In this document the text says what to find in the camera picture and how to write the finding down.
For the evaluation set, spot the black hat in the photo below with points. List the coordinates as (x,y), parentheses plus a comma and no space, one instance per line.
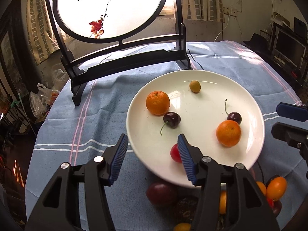
(256,42)

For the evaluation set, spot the plastic bag with oranges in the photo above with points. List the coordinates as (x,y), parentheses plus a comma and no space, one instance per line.
(42,99)

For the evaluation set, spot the clear plastic bag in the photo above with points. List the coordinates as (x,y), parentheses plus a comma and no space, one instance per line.
(59,74)

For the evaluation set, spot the round painted screen black stand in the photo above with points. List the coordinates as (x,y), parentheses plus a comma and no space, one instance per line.
(113,9)

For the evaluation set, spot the red cherry tomato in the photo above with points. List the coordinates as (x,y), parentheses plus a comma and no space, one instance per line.
(270,202)
(175,153)

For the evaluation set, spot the white round plate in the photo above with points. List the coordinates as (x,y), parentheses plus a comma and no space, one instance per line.
(204,105)

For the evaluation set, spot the textured orange mandarin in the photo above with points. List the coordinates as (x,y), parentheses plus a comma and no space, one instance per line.
(157,102)
(228,130)

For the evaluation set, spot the dark brown water chestnut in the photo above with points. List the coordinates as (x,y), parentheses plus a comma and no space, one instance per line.
(185,208)
(220,224)

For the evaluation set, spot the purple passion fruit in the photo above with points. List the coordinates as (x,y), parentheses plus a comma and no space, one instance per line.
(161,193)

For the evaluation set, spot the checked beige curtain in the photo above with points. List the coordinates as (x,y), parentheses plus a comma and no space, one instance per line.
(204,0)
(38,21)

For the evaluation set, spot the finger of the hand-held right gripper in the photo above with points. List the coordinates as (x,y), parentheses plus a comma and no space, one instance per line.
(288,132)
(292,112)

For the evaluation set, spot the white wall socket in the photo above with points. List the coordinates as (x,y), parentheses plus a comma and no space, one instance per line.
(230,11)

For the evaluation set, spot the smooth orange kumquat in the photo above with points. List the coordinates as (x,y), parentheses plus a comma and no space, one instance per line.
(222,202)
(261,188)
(276,188)

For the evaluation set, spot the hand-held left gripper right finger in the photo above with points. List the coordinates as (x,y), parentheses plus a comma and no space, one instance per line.
(186,160)

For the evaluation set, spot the small yellow-green fruit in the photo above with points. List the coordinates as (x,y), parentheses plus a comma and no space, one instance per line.
(195,86)

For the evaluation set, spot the yellow-green citrus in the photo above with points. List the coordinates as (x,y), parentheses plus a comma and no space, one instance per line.
(182,227)

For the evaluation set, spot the blue striped tablecloth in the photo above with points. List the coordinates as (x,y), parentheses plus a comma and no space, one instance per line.
(101,115)

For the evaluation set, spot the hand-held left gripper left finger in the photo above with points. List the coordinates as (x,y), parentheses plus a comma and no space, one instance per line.
(117,158)

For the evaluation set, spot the dark round fruit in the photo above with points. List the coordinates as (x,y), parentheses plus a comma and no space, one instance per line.
(277,208)

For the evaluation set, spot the computer monitor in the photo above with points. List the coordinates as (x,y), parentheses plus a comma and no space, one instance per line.
(288,45)

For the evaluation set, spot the dark red cherry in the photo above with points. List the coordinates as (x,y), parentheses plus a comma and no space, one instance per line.
(172,119)
(234,118)

